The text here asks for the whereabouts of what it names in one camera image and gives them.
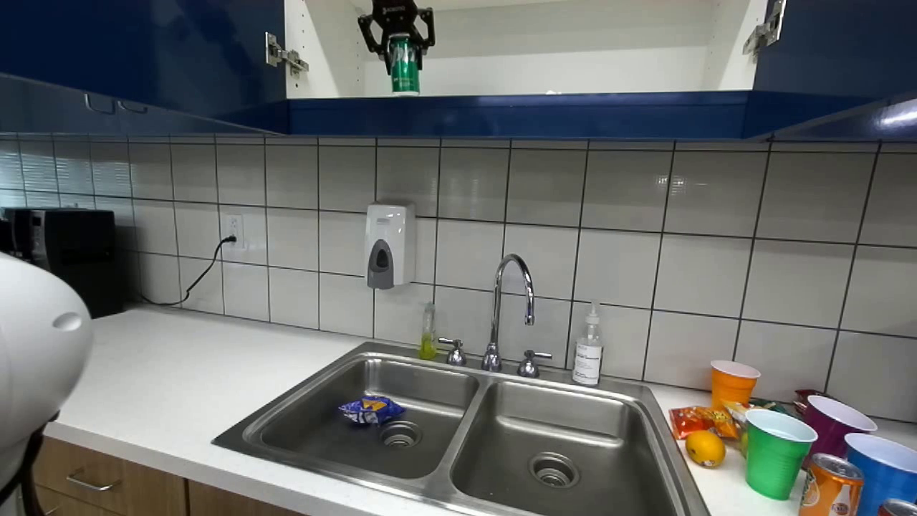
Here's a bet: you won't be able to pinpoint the blue snack bag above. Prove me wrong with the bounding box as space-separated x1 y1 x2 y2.
335 394 410 431

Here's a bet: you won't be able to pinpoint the green soda can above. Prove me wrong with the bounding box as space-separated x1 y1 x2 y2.
388 32 426 95

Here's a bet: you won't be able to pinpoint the blue cabinet with white interior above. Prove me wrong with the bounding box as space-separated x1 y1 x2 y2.
224 0 873 144

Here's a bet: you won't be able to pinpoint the clear bottle with white label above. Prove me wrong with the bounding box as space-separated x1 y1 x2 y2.
570 302 607 389

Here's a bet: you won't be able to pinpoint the black countertop appliance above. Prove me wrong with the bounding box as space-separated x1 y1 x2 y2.
0 207 128 321

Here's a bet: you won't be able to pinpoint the green plastic cup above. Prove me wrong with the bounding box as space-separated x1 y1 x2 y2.
742 407 820 501

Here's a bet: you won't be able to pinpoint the white wall soap dispenser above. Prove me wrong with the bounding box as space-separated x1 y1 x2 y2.
364 202 414 292

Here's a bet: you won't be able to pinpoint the purple plastic cup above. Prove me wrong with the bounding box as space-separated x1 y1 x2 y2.
804 394 880 458

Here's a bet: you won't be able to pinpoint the stainless steel double sink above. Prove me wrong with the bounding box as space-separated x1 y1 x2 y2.
211 342 714 516

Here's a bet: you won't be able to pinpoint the chrome gooseneck faucet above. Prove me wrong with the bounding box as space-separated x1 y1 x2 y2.
479 253 539 375

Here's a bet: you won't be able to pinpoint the glossy blue cabinet door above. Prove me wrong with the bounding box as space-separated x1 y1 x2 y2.
755 0 917 144
0 0 291 108

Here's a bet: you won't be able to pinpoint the blue plastic cup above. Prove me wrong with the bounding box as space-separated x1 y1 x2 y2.
842 431 917 516

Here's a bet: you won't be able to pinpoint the orange red chip bag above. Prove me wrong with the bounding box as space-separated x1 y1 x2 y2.
669 398 755 444

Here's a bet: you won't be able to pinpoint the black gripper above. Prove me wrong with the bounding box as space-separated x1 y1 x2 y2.
357 0 440 71

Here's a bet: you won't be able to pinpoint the orange soda can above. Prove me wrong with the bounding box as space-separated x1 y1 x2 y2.
798 450 867 516

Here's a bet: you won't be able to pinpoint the black power cord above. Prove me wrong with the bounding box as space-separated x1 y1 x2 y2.
140 232 242 309

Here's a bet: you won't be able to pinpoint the yellow lemon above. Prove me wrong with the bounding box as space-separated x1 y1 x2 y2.
683 428 728 471

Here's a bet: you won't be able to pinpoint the blue cabinets with metal handles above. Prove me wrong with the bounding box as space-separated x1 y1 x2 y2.
0 68 291 137

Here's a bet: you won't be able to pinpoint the yellow-green dish soap bottle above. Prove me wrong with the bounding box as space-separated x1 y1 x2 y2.
417 302 441 364

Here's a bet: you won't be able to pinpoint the chrome faucet handle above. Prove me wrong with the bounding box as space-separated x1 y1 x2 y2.
513 346 557 378
436 336 471 369

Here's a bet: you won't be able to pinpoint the metal cabinet door hinge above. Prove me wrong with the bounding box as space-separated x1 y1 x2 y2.
262 28 312 77
742 0 792 54

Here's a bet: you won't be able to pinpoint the white wall power outlet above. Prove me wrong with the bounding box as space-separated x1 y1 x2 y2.
219 207 246 253

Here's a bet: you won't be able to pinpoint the orange plastic cup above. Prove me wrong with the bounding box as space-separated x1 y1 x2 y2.
709 359 764 412

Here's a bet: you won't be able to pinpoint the wooden base cabinet drawers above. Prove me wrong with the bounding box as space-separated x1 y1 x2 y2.
17 434 320 516

